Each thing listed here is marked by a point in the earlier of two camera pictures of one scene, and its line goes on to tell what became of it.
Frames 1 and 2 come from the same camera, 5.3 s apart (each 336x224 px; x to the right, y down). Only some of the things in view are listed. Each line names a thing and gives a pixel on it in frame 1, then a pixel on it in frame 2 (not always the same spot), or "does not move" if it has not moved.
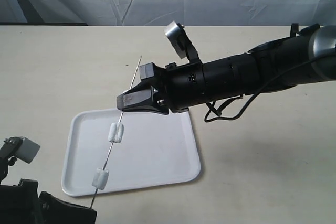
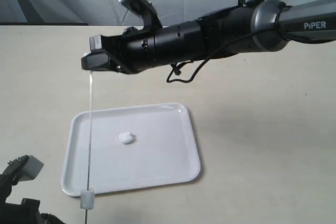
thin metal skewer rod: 120,121 → 90,134
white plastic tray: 156,148 does not move
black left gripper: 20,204 → 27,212
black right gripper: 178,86 → 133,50
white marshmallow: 100,179 → 87,199
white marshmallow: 115,132 → 127,137
